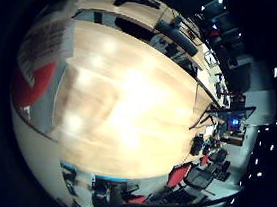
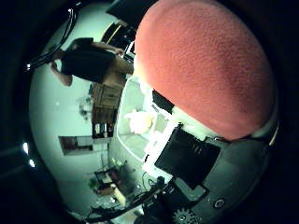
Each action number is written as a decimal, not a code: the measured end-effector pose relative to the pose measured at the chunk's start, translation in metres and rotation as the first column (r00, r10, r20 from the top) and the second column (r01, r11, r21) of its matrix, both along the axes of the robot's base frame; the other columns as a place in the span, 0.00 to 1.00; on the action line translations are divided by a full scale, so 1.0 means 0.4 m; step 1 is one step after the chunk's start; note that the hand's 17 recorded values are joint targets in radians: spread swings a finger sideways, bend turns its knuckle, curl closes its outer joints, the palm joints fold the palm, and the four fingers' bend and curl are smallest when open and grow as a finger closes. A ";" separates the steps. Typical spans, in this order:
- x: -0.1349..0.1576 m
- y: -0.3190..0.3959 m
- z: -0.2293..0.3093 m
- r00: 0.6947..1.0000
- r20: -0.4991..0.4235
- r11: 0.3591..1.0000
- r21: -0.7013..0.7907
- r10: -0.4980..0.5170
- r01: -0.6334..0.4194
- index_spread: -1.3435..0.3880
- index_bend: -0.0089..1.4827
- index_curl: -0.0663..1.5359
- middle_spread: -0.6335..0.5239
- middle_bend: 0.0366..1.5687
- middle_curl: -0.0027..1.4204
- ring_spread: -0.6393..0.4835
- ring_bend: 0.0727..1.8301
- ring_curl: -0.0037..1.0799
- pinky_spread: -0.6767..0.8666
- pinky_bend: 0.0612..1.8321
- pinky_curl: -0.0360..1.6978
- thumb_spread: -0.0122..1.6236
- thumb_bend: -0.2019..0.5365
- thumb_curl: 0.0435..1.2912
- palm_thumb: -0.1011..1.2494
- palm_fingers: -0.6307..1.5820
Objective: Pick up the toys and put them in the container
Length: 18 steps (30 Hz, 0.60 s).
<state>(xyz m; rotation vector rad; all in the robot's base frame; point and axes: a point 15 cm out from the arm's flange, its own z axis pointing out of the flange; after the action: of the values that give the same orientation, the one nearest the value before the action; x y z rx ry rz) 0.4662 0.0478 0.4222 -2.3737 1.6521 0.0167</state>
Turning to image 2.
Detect red strawberry plush toy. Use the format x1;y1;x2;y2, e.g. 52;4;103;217
133;0;278;142

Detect clear plastic bin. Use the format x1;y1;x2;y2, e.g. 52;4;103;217
116;76;171;163

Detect white plush toy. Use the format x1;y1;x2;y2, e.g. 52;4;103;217
123;108;156;135

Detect cluttered desk with plant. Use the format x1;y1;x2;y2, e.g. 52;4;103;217
88;158;138;206

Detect brown wooden drawer cabinet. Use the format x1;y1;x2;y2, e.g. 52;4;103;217
91;82;124;138

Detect person in black shirt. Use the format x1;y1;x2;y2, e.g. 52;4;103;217
50;36;135;89

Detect black cable bundle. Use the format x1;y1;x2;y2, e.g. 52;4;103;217
26;7;78;71

